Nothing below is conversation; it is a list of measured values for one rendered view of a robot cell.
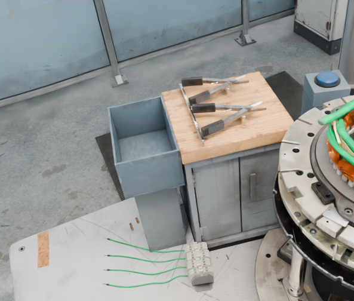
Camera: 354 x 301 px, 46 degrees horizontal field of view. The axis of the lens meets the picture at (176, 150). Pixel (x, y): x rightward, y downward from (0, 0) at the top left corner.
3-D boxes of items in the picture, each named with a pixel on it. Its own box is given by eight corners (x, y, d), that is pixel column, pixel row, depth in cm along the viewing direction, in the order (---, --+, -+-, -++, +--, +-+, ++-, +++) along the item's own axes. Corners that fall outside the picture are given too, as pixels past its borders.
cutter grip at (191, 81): (182, 86, 80) (181, 79, 78) (182, 84, 80) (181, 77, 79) (203, 85, 79) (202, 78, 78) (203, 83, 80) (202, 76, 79)
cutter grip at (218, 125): (203, 137, 68) (202, 129, 67) (200, 135, 68) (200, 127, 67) (224, 128, 69) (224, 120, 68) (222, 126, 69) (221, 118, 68)
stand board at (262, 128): (182, 165, 69) (181, 154, 67) (162, 102, 83) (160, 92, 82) (298, 138, 70) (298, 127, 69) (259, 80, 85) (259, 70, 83)
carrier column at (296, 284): (292, 301, 74) (301, 229, 60) (285, 289, 76) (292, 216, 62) (305, 296, 75) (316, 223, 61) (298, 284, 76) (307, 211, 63)
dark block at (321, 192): (320, 184, 55) (320, 177, 54) (334, 202, 53) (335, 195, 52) (310, 187, 55) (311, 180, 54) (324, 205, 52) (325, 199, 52)
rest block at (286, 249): (314, 246, 80) (316, 239, 79) (298, 264, 78) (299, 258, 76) (295, 235, 83) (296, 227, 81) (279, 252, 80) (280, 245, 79)
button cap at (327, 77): (340, 84, 81) (341, 79, 81) (320, 86, 82) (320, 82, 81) (334, 73, 84) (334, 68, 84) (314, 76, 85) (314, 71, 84)
